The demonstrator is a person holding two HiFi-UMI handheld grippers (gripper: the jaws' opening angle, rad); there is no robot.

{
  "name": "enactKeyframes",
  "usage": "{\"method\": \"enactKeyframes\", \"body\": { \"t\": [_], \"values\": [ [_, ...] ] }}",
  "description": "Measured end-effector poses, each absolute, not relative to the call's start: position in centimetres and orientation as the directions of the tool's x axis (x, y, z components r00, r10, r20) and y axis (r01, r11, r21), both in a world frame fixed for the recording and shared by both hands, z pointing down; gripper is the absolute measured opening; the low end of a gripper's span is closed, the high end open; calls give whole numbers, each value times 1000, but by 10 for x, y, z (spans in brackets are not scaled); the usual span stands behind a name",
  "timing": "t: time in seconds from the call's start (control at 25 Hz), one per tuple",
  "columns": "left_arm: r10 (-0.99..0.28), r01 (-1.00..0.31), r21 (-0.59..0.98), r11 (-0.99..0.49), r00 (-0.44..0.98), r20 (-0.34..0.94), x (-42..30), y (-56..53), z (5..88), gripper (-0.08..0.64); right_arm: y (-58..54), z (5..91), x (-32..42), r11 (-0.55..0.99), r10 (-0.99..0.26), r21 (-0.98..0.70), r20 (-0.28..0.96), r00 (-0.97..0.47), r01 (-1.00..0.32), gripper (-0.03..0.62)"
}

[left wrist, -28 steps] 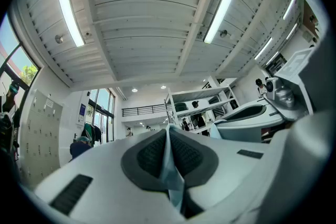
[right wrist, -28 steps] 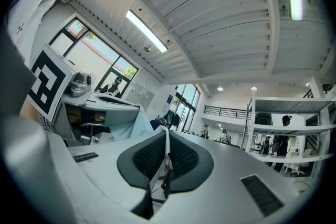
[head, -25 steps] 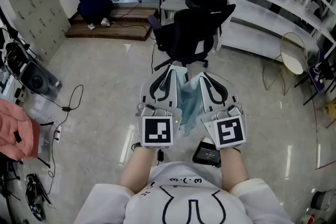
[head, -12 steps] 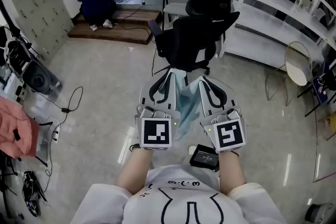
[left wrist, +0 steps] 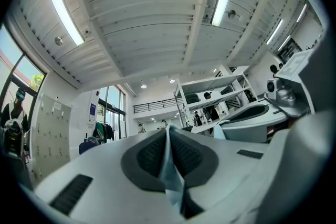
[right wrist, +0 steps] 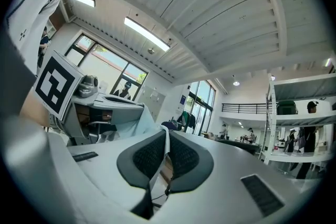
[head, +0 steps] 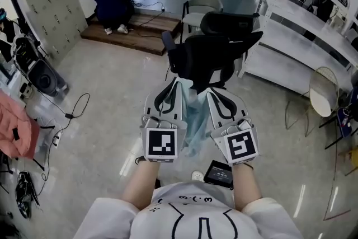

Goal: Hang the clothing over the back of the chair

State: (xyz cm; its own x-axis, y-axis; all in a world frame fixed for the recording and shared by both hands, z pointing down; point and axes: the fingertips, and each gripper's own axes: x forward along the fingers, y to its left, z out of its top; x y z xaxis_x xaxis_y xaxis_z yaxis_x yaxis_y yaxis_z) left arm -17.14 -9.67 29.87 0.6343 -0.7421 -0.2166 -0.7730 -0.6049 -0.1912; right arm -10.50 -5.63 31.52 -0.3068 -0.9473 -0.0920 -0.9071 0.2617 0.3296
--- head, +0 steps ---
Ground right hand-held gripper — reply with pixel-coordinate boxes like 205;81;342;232
206;87;260;166

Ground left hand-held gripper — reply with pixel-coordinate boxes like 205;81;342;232
139;77;187;163

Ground light blue clothes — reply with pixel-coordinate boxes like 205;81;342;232
177;77;211;158

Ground black office chair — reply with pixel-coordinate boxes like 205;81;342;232
161;11;264;93

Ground person's right forearm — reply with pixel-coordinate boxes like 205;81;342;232
231;163;263;212

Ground person's left forearm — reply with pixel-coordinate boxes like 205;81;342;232
121;161;161;211

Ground black screen device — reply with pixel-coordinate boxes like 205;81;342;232
203;160;234;190

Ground brown wooden platform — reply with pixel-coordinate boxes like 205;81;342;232
80;12;182;57

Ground person's white printed shirt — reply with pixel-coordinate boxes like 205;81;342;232
73;180;304;239

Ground white power strip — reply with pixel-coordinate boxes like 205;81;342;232
51;131;63;148

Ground white metal shelf rack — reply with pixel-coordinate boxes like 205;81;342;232
237;0;358;96

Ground black and white backpack rig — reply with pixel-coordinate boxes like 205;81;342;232
10;33;69;97

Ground yellow stool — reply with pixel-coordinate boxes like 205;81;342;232
338;148;358;177

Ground grey locker cabinet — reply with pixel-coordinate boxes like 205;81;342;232
18;0;89;61

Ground pink padded jacket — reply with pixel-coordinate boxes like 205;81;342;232
0;89;41;160

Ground black gear bundle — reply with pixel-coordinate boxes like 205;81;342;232
15;171;40;219

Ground black cable on platform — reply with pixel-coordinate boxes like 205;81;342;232
127;1;166;37

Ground black floor cable with adapter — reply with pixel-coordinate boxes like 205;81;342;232
36;92;91;196

